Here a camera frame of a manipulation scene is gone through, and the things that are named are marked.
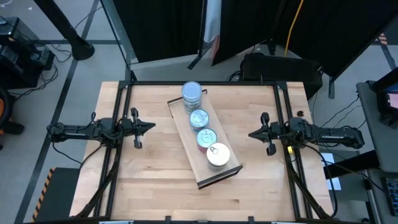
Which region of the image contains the black stand foot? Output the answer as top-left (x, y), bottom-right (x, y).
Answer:
top-left (328, 76), bottom-right (336, 100)
top-left (187, 40), bottom-right (213, 71)

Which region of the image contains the black curtain panel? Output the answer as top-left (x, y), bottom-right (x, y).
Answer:
top-left (212, 0), bottom-right (398, 79)
top-left (112, 0), bottom-right (208, 63)

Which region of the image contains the black monitor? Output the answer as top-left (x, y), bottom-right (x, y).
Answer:
top-left (371, 67), bottom-right (398, 127)

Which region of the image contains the black pole stand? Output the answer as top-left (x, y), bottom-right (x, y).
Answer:
top-left (33, 0), bottom-right (96, 62)

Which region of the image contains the black equipment case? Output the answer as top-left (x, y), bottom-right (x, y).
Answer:
top-left (239, 52), bottom-right (323, 100)

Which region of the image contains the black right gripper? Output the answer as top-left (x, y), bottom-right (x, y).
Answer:
top-left (248, 112), bottom-right (295, 157)

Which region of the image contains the grey side table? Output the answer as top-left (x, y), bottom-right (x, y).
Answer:
top-left (356, 80), bottom-right (398, 174)

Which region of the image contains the grey metal beam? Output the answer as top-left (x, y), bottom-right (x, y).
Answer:
top-left (99, 0), bottom-right (138, 82)

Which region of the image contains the black hazard-striped platform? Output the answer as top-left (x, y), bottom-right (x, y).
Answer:
top-left (30, 167), bottom-right (81, 223)

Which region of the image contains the black slanted bar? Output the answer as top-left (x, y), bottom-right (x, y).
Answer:
top-left (323, 150), bottom-right (381, 180)

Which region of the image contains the black keyboard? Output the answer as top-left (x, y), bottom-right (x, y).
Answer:
top-left (382, 177), bottom-right (398, 216)

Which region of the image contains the white fabric strip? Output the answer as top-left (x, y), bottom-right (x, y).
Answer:
top-left (202, 0), bottom-right (222, 45)

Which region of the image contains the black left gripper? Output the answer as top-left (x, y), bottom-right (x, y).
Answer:
top-left (120, 107), bottom-right (157, 149)

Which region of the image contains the wooden shelf with black frame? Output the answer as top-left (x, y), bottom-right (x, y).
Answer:
top-left (167, 88), bottom-right (244, 190)

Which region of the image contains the orange and black device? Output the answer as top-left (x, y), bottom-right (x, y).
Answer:
top-left (0, 88), bottom-right (25, 136)

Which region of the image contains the black equipment stack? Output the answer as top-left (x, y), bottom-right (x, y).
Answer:
top-left (0, 16), bottom-right (56, 90)

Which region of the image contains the yellow cable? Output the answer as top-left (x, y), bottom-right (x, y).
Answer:
top-left (284, 0), bottom-right (305, 57)

